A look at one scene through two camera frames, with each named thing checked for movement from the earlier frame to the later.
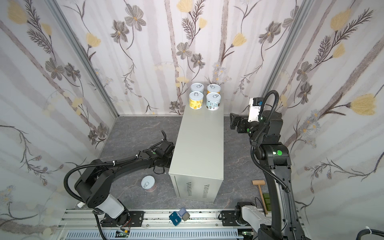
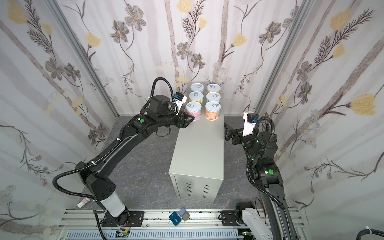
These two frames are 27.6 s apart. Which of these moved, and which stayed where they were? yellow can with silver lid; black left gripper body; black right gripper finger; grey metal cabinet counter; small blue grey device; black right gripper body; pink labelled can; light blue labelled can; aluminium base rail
Moved: black right gripper body; pink labelled can; black right gripper finger; black left gripper body
Stayed: grey metal cabinet counter; aluminium base rail; small blue grey device; light blue labelled can; yellow can with silver lid
